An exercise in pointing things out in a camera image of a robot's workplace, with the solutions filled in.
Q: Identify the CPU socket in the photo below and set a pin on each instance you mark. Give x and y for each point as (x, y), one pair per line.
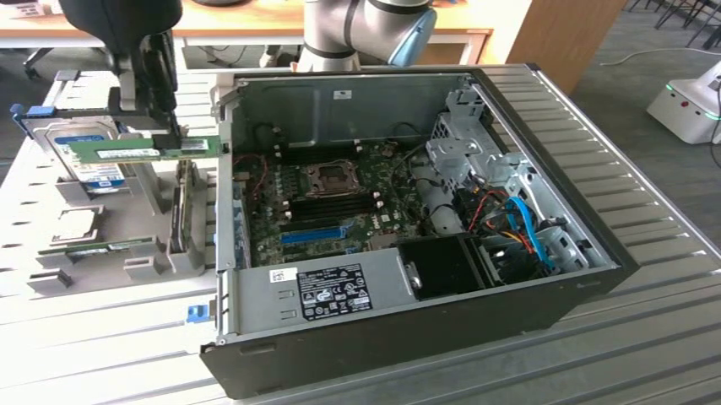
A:
(331, 179)

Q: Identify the grey parts rack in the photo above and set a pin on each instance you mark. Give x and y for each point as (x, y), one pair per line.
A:
(140, 236)

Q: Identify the silver CPU chip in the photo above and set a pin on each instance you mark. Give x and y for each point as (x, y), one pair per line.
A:
(77, 227)

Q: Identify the green motherboard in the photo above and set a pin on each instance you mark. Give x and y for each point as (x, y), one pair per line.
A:
(360, 219)

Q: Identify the silver metal disk bay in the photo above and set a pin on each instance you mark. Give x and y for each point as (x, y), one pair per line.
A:
(467, 147)

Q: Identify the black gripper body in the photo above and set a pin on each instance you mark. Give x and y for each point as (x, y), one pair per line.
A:
(120, 21)

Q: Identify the white machine with green lights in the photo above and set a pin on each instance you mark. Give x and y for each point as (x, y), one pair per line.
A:
(689, 109)

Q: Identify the hard disk with blue carrier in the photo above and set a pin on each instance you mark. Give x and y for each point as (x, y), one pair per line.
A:
(84, 143)

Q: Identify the white case sticker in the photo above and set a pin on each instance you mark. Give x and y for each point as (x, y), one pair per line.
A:
(342, 94)

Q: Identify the wooden desk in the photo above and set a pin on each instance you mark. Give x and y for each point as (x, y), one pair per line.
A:
(247, 21)

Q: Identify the black open PC case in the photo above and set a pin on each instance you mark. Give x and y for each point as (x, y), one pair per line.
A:
(394, 337)

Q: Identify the black RAM slot bank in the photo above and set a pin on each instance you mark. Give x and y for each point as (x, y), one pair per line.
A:
(335, 208)

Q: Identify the grey power supply unit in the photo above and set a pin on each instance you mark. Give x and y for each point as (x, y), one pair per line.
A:
(270, 299)

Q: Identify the blue expansion slot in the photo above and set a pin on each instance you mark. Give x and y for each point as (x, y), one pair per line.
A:
(312, 236)

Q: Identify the blue case latch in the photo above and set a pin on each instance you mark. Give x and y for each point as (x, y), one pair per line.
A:
(197, 315)

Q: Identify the wooden cabinet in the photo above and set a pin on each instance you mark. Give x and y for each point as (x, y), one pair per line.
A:
(563, 38)

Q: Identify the green RAM stick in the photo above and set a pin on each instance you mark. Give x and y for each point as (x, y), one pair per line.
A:
(95, 246)
(112, 151)

